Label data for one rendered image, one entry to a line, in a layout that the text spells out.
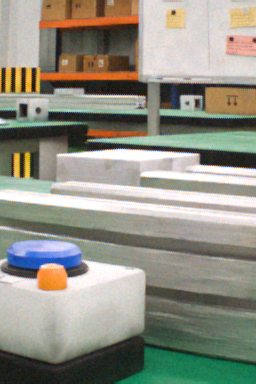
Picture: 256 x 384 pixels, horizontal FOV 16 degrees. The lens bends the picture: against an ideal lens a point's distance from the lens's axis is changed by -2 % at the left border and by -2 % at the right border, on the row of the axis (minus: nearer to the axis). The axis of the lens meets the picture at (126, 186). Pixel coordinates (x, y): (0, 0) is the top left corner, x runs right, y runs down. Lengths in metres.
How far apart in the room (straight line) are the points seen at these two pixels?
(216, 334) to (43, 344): 0.12
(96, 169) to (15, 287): 0.36
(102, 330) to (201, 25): 3.59
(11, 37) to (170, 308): 8.48
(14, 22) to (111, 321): 8.53
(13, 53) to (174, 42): 4.97
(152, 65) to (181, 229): 3.66
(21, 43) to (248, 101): 4.02
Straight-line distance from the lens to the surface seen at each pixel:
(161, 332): 0.55
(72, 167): 0.82
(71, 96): 5.85
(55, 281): 0.44
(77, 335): 0.46
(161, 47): 4.15
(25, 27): 8.81
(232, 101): 5.17
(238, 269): 0.52
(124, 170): 0.79
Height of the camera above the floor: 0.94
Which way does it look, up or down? 6 degrees down
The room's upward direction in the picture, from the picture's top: 1 degrees clockwise
